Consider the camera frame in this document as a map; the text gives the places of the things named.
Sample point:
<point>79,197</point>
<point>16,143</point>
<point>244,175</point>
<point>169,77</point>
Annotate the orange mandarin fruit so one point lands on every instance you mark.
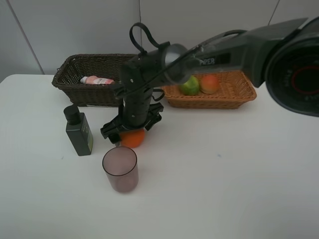
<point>132,139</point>

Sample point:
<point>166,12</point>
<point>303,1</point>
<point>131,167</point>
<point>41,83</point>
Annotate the green lime fruit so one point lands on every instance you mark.
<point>191,87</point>

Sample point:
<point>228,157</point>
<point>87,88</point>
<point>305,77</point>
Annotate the red-orange peach fruit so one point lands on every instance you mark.
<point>209,84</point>

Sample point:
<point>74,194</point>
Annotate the translucent purple plastic cup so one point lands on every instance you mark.
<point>121,167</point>

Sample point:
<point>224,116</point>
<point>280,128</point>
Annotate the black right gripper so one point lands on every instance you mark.
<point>131,116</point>

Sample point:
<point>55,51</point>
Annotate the pink squeeze bottle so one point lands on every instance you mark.
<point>94,80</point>

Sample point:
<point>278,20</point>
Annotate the tan wicker basket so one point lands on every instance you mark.
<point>235,89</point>

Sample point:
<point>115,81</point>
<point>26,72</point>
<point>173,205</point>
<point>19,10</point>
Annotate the dark green pump bottle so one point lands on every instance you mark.
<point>78,130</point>

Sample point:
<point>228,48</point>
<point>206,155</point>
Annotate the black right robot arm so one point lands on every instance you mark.
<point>283,56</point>

